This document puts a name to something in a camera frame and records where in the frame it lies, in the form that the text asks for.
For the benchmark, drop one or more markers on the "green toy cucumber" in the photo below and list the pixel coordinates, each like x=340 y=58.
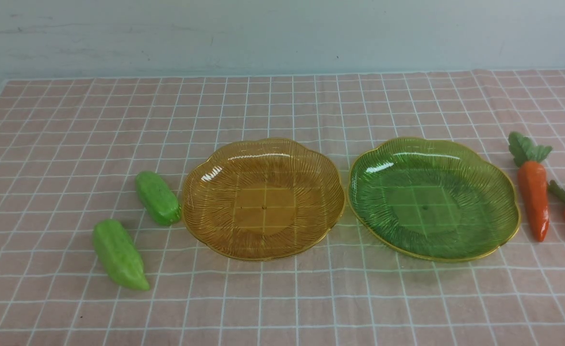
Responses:
x=157 y=198

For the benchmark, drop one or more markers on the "light green toy gourd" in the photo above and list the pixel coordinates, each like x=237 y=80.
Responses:
x=118 y=255

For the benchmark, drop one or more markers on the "long orange toy carrot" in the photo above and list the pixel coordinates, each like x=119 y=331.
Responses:
x=532 y=179

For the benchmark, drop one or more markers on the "amber plastic plate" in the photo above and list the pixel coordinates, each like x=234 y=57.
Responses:
x=261 y=200

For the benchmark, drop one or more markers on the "green plastic plate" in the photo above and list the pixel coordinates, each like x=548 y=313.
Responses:
x=433 y=200

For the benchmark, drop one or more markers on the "pink checkered tablecloth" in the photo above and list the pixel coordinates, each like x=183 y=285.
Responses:
x=69 y=150

